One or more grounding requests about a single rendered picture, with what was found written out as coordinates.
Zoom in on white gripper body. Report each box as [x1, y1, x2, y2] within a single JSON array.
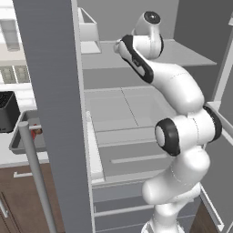
[[113, 39, 124, 56]]

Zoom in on red steak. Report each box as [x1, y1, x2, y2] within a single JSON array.
[[31, 123, 43, 140]]

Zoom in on grey tupperware container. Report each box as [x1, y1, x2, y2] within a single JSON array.
[[8, 109, 48, 156]]

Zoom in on glass fridge shelf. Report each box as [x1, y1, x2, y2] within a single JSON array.
[[80, 38, 218, 70]]

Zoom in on grey fridge interior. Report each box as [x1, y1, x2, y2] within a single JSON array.
[[71, 0, 233, 233]]

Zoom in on translucent crisper drawer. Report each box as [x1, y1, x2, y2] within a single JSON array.
[[121, 86, 180, 128], [84, 87, 140, 133]]

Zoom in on long white door bin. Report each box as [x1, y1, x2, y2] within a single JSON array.
[[86, 110, 106, 184]]

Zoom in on black countertop appliance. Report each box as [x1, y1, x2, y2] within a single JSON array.
[[0, 90, 22, 134]]

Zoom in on grey freezer drawer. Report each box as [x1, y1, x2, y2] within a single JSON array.
[[92, 177, 201, 233]]

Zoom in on brown cabinet drawer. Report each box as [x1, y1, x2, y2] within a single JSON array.
[[0, 163, 66, 233]]

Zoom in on brown cabinet door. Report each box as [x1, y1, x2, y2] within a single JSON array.
[[0, 191, 20, 233]]

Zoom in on white wall cabinet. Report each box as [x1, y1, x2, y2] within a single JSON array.
[[0, 0, 27, 67]]

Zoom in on grey fridge door with rail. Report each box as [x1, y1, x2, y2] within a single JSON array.
[[198, 15, 233, 233]]

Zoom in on grey fridge door handle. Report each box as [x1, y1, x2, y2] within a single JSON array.
[[17, 120, 58, 233]]

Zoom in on silver drawer handle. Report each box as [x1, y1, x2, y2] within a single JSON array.
[[13, 170, 34, 178]]

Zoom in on grey freezer drawer handle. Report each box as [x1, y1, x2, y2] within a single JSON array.
[[94, 204, 156, 218]]

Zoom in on silver cabinet door handle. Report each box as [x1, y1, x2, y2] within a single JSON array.
[[0, 197, 9, 219]]

